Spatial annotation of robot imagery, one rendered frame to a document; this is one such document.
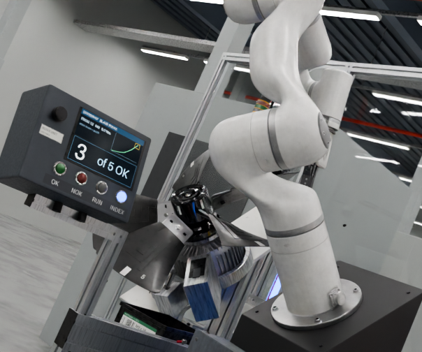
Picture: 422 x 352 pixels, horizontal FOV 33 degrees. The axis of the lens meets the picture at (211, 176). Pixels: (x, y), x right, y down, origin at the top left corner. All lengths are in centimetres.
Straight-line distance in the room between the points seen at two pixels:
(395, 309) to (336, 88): 72
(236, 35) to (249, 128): 729
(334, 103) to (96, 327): 86
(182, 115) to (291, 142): 364
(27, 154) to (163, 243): 85
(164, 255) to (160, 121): 301
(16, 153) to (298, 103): 53
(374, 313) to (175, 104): 373
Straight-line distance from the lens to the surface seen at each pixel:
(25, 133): 138
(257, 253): 234
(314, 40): 182
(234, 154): 134
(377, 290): 152
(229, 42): 857
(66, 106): 140
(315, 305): 145
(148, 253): 207
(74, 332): 155
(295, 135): 131
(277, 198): 137
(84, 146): 141
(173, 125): 494
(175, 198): 222
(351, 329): 140
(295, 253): 140
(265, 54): 145
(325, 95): 194
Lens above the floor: 109
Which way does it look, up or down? 6 degrees up
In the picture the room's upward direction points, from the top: 24 degrees clockwise
